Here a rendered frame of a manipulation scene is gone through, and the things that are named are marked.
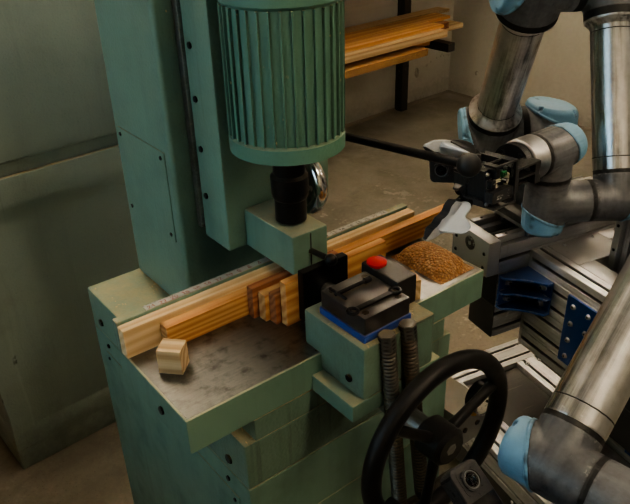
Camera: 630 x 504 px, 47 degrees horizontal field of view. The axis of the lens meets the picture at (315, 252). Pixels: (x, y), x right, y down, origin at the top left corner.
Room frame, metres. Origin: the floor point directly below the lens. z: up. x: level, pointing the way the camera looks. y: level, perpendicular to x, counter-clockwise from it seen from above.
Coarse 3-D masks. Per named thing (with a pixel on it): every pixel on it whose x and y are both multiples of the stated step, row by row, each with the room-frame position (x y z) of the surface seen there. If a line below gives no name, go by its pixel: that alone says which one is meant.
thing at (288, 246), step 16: (256, 208) 1.08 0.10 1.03; (272, 208) 1.08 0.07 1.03; (256, 224) 1.05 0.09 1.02; (272, 224) 1.02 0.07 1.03; (304, 224) 1.02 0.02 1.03; (320, 224) 1.02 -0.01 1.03; (256, 240) 1.06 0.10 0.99; (272, 240) 1.02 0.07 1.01; (288, 240) 0.98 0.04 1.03; (304, 240) 0.99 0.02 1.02; (320, 240) 1.01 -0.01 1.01; (272, 256) 1.02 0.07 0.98; (288, 256) 0.98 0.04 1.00; (304, 256) 0.99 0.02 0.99
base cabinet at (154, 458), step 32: (128, 384) 1.11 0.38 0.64; (128, 416) 1.14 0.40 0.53; (128, 448) 1.18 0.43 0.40; (160, 448) 1.03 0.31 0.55; (320, 448) 0.86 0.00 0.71; (352, 448) 0.90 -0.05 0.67; (160, 480) 1.05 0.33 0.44; (192, 480) 0.92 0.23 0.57; (224, 480) 0.83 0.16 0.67; (288, 480) 0.81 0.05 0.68; (320, 480) 0.85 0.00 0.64; (352, 480) 0.90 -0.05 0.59; (384, 480) 0.94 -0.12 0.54
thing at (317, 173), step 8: (312, 168) 1.18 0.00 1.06; (320, 168) 1.18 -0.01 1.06; (312, 176) 1.17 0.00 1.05; (320, 176) 1.17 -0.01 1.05; (312, 184) 1.17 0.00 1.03; (320, 184) 1.16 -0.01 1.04; (312, 192) 1.18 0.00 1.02; (320, 192) 1.16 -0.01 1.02; (312, 200) 1.17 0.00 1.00; (320, 200) 1.16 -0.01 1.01; (312, 208) 1.17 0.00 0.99; (320, 208) 1.17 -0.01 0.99
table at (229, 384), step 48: (432, 288) 1.03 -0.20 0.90; (480, 288) 1.08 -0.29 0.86; (240, 336) 0.91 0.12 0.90; (288, 336) 0.90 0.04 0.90; (144, 384) 0.82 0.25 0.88; (192, 384) 0.80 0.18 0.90; (240, 384) 0.79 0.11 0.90; (288, 384) 0.82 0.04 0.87; (336, 384) 0.82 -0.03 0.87; (192, 432) 0.72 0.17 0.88
